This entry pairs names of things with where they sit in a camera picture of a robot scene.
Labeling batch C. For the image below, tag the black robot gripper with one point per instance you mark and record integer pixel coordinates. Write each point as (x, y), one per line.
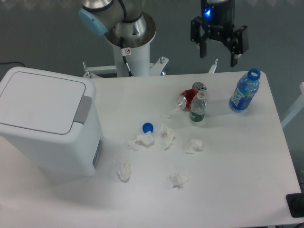
(218, 23)

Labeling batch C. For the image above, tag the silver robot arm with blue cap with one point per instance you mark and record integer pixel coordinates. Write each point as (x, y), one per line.
(126, 25)

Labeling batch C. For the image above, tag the crushed red soda can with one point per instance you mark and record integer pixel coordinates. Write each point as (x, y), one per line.
(185, 98)

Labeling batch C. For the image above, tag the white trash can body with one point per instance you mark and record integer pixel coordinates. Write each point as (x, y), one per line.
(75, 152)

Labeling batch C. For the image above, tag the white trash can lid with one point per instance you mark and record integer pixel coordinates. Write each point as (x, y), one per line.
(37, 102)

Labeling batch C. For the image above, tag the blue plastic water bottle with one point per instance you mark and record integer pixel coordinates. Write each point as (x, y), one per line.
(246, 89)

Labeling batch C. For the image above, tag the clear bottle with green label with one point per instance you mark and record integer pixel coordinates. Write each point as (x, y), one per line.
(198, 106)

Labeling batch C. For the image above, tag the crumpled white tissue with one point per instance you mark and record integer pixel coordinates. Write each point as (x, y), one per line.
(178, 179)
(194, 145)
(123, 170)
(145, 139)
(168, 136)

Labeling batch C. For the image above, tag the blue bottle cap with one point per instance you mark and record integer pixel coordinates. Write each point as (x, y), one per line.
(147, 127)

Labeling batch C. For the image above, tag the grey lid push button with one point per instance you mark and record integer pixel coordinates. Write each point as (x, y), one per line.
(83, 109)

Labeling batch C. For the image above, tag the black device at table edge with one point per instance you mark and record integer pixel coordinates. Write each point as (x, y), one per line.
(295, 203)

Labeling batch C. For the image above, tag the white pedestal base frame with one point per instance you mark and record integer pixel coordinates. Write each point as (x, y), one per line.
(156, 69)

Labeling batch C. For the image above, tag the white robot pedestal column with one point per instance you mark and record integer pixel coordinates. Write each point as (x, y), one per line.
(138, 60)

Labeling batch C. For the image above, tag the white frame at right edge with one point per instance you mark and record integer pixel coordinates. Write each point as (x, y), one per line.
(294, 109)

